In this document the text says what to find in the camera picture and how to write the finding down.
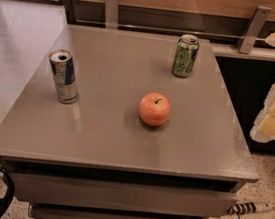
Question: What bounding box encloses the green soda can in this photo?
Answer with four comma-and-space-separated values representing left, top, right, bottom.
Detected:
172, 34, 200, 78

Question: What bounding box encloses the silver blue energy drink can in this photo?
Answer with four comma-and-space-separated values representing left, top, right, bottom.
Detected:
48, 49, 79, 104

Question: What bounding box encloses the red apple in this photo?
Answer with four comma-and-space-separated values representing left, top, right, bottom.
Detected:
138, 92, 171, 127

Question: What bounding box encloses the upper grey drawer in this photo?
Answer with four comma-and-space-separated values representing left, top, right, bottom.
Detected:
11, 173, 237, 217

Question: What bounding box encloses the right metal bracket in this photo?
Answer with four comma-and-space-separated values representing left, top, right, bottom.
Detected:
237, 5, 272, 54

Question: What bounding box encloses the metal bracket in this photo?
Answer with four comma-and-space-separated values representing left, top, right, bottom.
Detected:
237, 5, 272, 54
104, 0, 119, 29

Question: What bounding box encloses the metal rail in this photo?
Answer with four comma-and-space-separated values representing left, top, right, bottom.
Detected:
75, 19, 269, 48

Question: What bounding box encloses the left metal bracket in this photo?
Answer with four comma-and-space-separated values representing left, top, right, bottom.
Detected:
104, 0, 119, 29

